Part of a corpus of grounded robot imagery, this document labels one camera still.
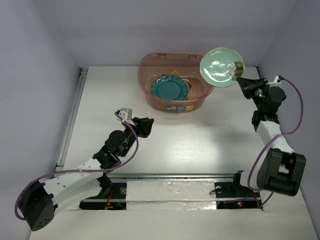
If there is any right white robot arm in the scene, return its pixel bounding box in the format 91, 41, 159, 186
236, 76, 307, 197

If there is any teal scalloped plate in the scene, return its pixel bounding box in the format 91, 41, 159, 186
150, 74, 190, 101

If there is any fan-shaped woven plate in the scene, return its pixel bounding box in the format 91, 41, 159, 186
170, 70, 193, 101

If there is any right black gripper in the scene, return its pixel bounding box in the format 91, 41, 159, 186
236, 76, 269, 111

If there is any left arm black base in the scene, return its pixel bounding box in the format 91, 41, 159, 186
79, 174, 127, 210

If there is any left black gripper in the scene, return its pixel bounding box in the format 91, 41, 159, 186
119, 117, 153, 158

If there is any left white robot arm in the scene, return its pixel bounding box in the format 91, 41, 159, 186
14, 111, 154, 232

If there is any light green floral plate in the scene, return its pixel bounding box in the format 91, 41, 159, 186
199, 47, 245, 88

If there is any aluminium table rail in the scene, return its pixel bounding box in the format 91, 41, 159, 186
54, 67, 89, 172

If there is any pink translucent plastic bin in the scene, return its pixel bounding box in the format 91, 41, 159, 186
138, 53, 214, 114

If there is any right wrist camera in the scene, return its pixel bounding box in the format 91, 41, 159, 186
267, 75, 284, 88

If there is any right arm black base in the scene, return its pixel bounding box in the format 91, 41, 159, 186
214, 181, 261, 199

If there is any white foam front board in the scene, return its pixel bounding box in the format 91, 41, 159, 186
30, 195, 317, 240

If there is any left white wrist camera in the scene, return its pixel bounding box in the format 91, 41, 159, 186
114, 108, 134, 125

